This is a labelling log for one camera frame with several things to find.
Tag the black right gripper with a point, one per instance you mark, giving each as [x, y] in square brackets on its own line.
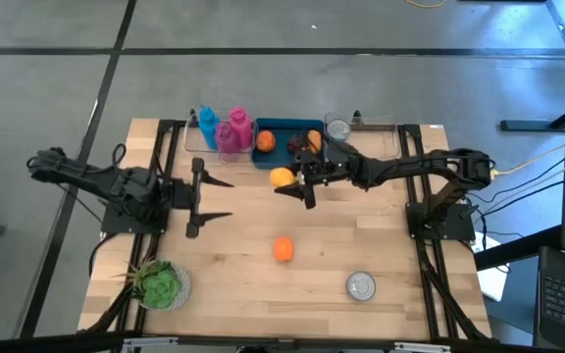
[334, 166]

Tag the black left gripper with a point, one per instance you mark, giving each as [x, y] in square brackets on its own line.
[174, 194]

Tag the yellow toy lemon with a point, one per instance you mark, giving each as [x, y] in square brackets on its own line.
[282, 177]

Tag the dark brown toy food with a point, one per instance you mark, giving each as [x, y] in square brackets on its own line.
[293, 143]

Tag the orange oblong toy vegetable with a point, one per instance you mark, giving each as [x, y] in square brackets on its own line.
[316, 138]

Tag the reddish orange toy fruit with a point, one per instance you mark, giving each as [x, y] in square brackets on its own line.
[266, 141]

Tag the magenta squeeze bottle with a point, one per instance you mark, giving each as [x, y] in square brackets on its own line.
[226, 139]

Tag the blue squeeze bottle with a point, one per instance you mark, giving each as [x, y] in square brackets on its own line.
[208, 130]

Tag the bright pink squeeze bottle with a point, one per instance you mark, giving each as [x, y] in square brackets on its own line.
[241, 127]

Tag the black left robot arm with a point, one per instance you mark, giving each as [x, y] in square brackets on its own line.
[91, 179]

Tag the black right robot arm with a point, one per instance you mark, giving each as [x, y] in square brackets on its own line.
[410, 169]

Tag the teal plastic bin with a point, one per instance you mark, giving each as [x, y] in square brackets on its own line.
[282, 137]

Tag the orange soft cube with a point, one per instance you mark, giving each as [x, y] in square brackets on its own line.
[283, 249]

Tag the potted green succulent plant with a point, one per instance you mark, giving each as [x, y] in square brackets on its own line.
[161, 289]

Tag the black table foot bar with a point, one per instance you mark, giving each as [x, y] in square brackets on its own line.
[523, 126]
[518, 247]

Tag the black metal rig frame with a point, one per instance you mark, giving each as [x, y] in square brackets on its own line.
[411, 130]

